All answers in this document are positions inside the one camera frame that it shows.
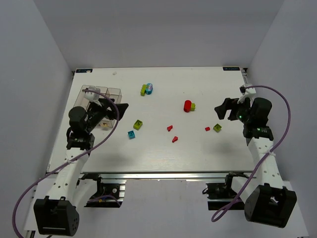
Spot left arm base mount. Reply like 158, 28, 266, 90
77, 174, 124, 208

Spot blue frog lego piece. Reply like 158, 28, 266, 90
145, 83, 153, 95

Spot blue label sticker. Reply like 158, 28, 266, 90
222, 66, 240, 71
75, 69, 93, 73

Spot right blue label sticker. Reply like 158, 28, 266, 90
222, 66, 240, 71

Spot long green lego brick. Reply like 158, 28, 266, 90
140, 84, 147, 96

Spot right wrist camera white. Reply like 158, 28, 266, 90
237, 84, 256, 104

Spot green lego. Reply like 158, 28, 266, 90
190, 103, 196, 111

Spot left blue label sticker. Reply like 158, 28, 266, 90
75, 69, 93, 73

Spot red lego piece lower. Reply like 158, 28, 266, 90
172, 136, 178, 143

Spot clear three-compartment container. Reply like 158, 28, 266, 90
74, 85, 122, 130

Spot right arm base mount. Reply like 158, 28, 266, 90
202, 172, 249, 211

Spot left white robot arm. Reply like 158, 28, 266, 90
33, 98, 129, 237

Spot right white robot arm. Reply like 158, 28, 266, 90
211, 98, 297, 228

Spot large red lego brick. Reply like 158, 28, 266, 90
183, 100, 192, 113

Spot small blue lego brick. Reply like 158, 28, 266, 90
128, 131, 135, 139

